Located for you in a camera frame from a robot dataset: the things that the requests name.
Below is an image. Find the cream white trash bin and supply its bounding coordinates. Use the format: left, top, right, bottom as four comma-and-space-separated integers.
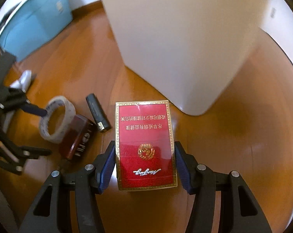
102, 0, 267, 116

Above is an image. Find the light blue storage box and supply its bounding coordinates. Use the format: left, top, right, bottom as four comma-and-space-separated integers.
0, 0, 73, 62

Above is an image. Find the black lighter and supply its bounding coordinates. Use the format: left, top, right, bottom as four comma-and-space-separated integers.
85, 94, 111, 133

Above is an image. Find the white tape roll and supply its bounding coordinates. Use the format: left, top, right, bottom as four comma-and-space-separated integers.
39, 96, 76, 144

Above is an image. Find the red cigarette pack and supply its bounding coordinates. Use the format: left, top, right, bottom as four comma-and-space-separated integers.
115, 100, 177, 191

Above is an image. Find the dark red small box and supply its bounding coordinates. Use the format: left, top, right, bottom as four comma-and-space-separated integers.
59, 115, 97, 162

